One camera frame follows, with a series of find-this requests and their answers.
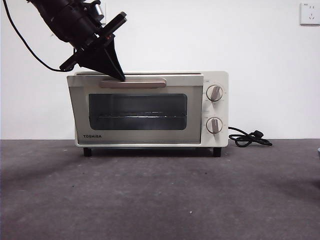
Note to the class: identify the white toaster oven body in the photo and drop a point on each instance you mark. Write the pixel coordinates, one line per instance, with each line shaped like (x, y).
(216, 110)

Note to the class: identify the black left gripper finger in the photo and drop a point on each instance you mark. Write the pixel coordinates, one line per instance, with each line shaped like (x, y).
(113, 57)
(96, 61)

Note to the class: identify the white wall socket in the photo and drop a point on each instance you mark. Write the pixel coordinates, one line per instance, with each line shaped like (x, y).
(310, 13)

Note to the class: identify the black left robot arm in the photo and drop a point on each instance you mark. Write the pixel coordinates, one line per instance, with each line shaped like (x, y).
(65, 17)

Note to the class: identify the beige oven knob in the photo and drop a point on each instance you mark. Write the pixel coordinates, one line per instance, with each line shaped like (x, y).
(214, 125)
(215, 93)

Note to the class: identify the white glass oven door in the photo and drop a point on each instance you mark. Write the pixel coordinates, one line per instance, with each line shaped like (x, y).
(75, 112)

